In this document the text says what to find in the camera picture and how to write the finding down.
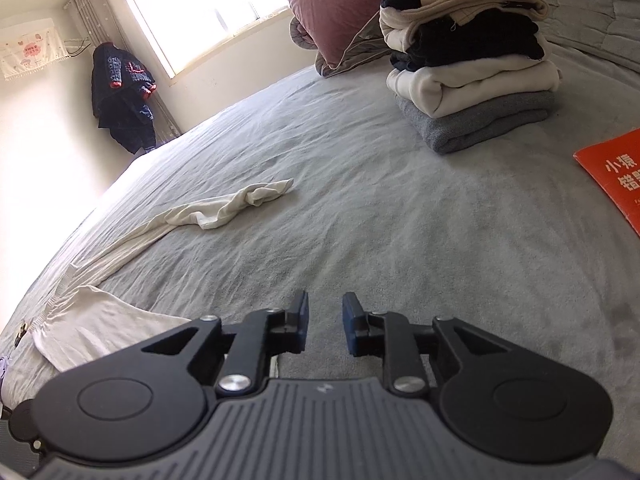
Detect white folded garment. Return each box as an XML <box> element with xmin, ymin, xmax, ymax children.
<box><xmin>387</xmin><ymin>55</ymin><xmax>563</xmax><ymax>118</ymax></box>

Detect white pants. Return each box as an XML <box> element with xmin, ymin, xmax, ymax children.
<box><xmin>32</xmin><ymin>178</ymin><xmax>295</xmax><ymax>373</ymax></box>

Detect black folded garment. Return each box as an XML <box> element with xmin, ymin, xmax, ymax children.
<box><xmin>390</xmin><ymin>22</ymin><xmax>546</xmax><ymax>71</ymax></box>

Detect window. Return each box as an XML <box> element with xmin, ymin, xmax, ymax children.
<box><xmin>118</xmin><ymin>0</ymin><xmax>291</xmax><ymax>78</ymax></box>

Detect grey folded quilt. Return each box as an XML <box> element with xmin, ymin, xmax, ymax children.
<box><xmin>289</xmin><ymin>10</ymin><xmax>396</xmax><ymax>78</ymax></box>

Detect beige folded garment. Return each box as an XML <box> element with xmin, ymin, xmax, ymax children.
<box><xmin>379</xmin><ymin>0</ymin><xmax>548</xmax><ymax>48</ymax></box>

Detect dark hanging jacket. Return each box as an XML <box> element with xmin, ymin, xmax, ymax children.
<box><xmin>91</xmin><ymin>42</ymin><xmax>157</xmax><ymax>155</ymax></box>

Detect bed with grey sheet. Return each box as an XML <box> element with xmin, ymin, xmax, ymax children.
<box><xmin>0</xmin><ymin>35</ymin><xmax>640</xmax><ymax>411</ymax></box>

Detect covered air conditioner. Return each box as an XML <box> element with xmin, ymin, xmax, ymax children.
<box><xmin>0</xmin><ymin>17</ymin><xmax>71</xmax><ymax>80</ymax></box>

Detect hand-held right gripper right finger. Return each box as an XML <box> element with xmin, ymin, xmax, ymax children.
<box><xmin>341</xmin><ymin>292</ymin><xmax>506</xmax><ymax>398</ymax></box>

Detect pink pillow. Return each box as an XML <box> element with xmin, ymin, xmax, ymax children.
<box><xmin>276</xmin><ymin>0</ymin><xmax>441</xmax><ymax>68</ymax></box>

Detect grey quilted headboard cover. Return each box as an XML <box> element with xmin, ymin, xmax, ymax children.
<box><xmin>500</xmin><ymin>0</ymin><xmax>640</xmax><ymax>71</ymax></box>

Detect black wall cable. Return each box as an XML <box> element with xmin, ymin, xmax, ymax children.
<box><xmin>65</xmin><ymin>35</ymin><xmax>97</xmax><ymax>59</ymax></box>

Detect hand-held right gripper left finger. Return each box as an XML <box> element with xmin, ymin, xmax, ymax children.
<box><xmin>140</xmin><ymin>290</ymin><xmax>310</xmax><ymax>396</ymax></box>

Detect orange booklet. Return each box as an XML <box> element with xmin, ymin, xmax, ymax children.
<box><xmin>573</xmin><ymin>128</ymin><xmax>640</xmax><ymax>237</ymax></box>

